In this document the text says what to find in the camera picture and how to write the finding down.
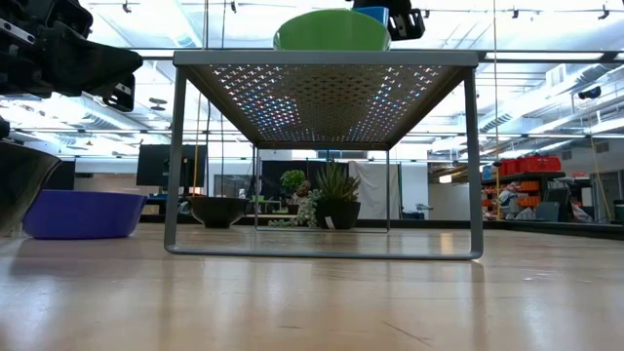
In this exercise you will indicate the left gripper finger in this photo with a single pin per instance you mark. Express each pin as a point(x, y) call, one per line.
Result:
point(97, 53)
point(107, 70)

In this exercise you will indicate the light blue plastic bowl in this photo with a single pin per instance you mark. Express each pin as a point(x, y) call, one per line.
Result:
point(373, 14)

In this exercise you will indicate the green plastic bowl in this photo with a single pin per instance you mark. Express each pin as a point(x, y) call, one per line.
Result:
point(331, 31)

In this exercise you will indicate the dark blue plastic bowl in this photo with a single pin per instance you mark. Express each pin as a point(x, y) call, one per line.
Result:
point(83, 214)

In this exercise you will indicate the floral patterned ceramic bowl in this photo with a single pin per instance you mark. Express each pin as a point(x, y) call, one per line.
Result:
point(218, 212)

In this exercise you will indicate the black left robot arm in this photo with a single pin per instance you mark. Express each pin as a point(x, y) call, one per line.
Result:
point(4, 128)

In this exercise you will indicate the black monitor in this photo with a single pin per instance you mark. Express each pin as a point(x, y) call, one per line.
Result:
point(161, 166)

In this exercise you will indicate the grey perforated metal shelf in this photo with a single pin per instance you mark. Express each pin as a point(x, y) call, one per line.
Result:
point(322, 58)

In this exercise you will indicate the white hanging sheet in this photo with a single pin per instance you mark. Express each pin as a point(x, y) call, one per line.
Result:
point(375, 190)

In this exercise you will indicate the black background panel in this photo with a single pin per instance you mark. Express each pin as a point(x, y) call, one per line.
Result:
point(273, 175)

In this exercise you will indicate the red storage crate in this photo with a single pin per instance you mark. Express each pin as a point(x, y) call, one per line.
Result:
point(508, 168)
point(538, 165)

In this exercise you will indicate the black storage rack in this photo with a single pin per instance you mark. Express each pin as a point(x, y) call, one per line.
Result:
point(524, 174)

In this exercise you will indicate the green leafy plant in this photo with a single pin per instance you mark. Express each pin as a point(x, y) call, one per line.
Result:
point(292, 179)

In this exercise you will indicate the black ceiling-mounted device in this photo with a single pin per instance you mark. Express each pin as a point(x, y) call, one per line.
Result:
point(590, 92)

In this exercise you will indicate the potted succulent plant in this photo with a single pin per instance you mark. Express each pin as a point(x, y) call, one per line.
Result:
point(336, 209)

